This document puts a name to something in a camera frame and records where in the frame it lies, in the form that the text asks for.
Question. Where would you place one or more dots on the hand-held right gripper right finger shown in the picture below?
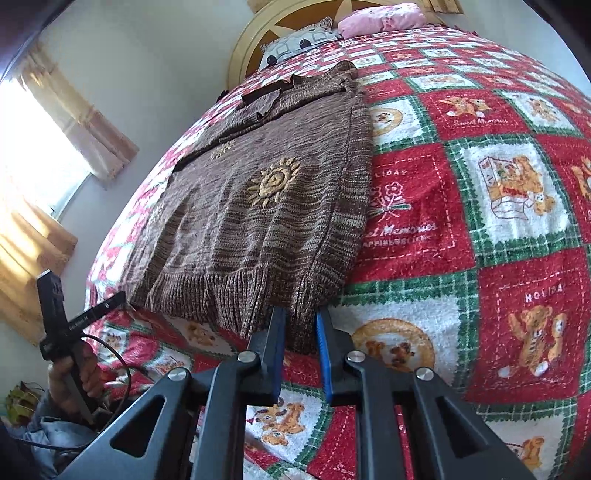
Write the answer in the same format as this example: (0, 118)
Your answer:
(323, 360)

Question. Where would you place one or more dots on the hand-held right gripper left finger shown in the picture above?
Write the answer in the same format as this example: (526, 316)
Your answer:
(276, 355)

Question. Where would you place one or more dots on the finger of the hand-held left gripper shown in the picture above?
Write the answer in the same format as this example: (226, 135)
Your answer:
(50, 304)
(97, 310)

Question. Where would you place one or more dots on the brown knitted sweater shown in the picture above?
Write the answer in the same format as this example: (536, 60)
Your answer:
(258, 221)

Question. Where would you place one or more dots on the person's left forearm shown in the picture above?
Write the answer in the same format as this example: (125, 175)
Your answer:
(51, 434)

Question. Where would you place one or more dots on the person's left hand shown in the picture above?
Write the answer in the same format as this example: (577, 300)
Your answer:
(90, 378)

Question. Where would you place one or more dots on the yellow patterned curtain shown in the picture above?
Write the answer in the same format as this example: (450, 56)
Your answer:
(27, 267)
(87, 124)
(448, 5)

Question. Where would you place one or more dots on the green leafy plant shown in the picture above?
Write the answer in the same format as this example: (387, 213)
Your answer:
(21, 404)

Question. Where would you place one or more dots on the large sliding window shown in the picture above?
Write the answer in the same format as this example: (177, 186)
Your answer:
(32, 152)

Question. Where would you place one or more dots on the red checked printed blanket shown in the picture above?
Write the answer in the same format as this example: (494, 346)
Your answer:
(461, 277)

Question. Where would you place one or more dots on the grey white patterned pillow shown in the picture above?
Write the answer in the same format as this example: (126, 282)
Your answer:
(295, 46)

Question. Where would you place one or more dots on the cream wooden bed headboard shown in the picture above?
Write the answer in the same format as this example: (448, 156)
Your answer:
(258, 27)

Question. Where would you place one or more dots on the pink pillow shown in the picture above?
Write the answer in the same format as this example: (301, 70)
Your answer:
(383, 18)

